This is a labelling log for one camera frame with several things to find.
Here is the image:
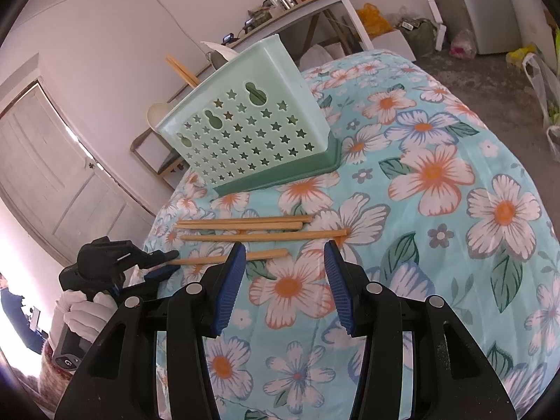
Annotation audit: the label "white cardboard box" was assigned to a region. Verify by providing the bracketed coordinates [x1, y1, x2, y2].
[367, 30, 416, 60]

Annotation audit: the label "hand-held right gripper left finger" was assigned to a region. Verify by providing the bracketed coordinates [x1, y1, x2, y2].
[55, 243, 248, 420]

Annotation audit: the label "green sack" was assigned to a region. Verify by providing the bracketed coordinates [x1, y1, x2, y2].
[396, 17, 438, 57]

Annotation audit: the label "floral blue blanket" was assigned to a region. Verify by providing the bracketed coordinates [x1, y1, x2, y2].
[140, 48, 560, 420]

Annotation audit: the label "person's left forearm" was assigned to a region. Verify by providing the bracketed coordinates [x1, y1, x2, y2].
[37, 341, 71, 407]

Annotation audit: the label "small yellow plastic bag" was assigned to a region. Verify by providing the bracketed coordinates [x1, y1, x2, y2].
[506, 44, 538, 64]

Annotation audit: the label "clear plastic bag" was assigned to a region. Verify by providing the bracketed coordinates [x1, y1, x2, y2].
[523, 52, 560, 162]

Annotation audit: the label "white plastic spoon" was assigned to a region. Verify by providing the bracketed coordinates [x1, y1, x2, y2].
[200, 41, 240, 60]

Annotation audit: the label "white sacks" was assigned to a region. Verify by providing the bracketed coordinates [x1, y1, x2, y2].
[300, 44, 346, 68]

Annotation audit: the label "metal spoon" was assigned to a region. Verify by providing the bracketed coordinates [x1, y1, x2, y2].
[210, 49, 233, 70]

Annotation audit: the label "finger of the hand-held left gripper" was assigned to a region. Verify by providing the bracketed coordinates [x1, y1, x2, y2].
[130, 249, 180, 270]
[118, 266, 172, 300]

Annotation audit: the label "person's left hand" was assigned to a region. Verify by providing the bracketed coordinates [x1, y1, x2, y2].
[50, 291, 118, 346]

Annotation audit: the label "grey refrigerator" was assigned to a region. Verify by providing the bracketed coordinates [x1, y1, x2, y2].
[446, 0, 532, 55]

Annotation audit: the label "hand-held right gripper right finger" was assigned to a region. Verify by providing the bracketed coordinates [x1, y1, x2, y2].
[323, 240, 517, 420]

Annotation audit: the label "large yellow plastic bag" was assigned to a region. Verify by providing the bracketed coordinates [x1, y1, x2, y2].
[356, 3, 390, 36]

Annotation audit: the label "green plastic utensil basket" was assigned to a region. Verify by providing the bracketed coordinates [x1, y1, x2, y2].
[156, 35, 340, 197]

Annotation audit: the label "white wooden door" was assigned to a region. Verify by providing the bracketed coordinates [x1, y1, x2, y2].
[0, 79, 155, 264]

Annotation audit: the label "white table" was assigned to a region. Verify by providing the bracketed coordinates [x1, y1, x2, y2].
[162, 0, 373, 106]

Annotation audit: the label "wooden chair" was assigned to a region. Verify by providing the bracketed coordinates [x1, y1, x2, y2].
[130, 128, 193, 180]

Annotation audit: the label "slim white box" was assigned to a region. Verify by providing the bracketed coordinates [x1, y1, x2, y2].
[426, 0, 447, 51]

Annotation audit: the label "pink plastic bag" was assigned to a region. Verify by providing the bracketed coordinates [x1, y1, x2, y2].
[450, 30, 477, 58]

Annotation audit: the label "white ladle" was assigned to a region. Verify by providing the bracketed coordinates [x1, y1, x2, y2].
[146, 102, 172, 135]

